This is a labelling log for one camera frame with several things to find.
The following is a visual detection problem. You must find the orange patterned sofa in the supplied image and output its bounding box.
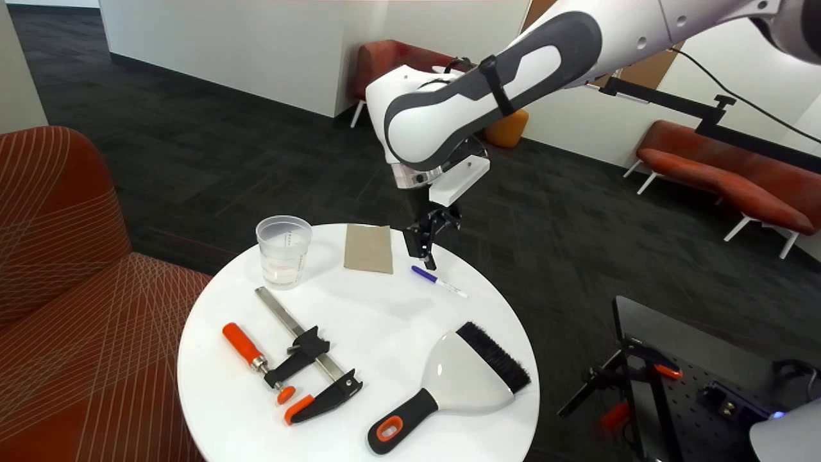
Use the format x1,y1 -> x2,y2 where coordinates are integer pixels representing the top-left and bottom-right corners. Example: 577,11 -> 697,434
0,126 -> 215,462

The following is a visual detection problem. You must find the orange round stool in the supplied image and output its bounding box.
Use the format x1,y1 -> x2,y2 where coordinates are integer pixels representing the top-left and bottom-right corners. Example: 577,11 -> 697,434
480,108 -> 532,151

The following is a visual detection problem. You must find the white pen with blue cap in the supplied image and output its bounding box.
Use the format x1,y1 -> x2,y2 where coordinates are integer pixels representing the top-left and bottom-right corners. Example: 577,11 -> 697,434
407,263 -> 469,298

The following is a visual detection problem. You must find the black tripod with orange clips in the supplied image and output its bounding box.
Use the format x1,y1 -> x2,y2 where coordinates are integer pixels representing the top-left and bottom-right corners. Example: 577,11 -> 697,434
556,337 -> 688,462

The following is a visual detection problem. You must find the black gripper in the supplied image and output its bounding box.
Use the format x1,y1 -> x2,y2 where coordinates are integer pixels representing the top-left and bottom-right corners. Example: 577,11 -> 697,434
403,187 -> 464,276

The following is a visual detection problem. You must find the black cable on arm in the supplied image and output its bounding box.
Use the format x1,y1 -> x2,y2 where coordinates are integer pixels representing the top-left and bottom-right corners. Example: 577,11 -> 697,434
664,44 -> 821,149

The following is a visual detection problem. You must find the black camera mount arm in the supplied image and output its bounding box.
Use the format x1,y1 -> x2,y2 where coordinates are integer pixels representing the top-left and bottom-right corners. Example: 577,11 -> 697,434
598,76 -> 740,140

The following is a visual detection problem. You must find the orange handled scraper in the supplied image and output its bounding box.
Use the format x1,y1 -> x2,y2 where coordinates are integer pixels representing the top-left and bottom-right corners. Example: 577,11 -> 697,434
368,322 -> 534,458

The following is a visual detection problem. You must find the black strap on arm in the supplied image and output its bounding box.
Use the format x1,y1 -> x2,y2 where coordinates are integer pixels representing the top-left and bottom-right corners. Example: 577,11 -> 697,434
474,54 -> 520,122

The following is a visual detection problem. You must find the long red bench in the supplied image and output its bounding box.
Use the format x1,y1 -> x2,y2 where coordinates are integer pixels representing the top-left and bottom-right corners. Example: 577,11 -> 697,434
620,119 -> 821,263

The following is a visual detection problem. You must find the clear plastic cup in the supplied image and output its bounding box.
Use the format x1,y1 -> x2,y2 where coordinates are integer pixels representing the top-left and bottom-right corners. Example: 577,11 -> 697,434
255,213 -> 316,287

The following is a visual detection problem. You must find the black bar clamp orange handle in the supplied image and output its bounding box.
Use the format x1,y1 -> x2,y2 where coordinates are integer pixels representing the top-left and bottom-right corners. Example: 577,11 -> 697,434
221,285 -> 365,426

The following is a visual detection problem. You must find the white rounded device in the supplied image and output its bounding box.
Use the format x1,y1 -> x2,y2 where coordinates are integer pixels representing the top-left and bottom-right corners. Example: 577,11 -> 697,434
747,396 -> 821,462

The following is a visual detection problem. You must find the brown cardboard piece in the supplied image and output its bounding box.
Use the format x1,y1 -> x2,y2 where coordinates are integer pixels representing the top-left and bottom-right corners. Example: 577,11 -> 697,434
342,225 -> 398,278

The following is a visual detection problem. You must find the black perforated board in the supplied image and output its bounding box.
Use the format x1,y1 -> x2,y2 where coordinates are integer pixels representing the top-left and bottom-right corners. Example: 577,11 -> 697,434
614,294 -> 821,462

